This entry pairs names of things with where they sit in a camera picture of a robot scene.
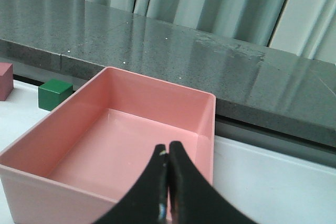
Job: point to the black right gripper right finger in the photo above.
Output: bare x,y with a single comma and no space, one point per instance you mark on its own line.
192,198

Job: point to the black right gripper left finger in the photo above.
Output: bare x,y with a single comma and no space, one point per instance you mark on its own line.
146,201

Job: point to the pink plastic bin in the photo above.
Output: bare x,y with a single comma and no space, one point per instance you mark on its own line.
80,160

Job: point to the right green cube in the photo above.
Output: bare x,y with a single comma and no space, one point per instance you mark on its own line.
52,93

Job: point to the pink cube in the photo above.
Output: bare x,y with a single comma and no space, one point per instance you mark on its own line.
6,80

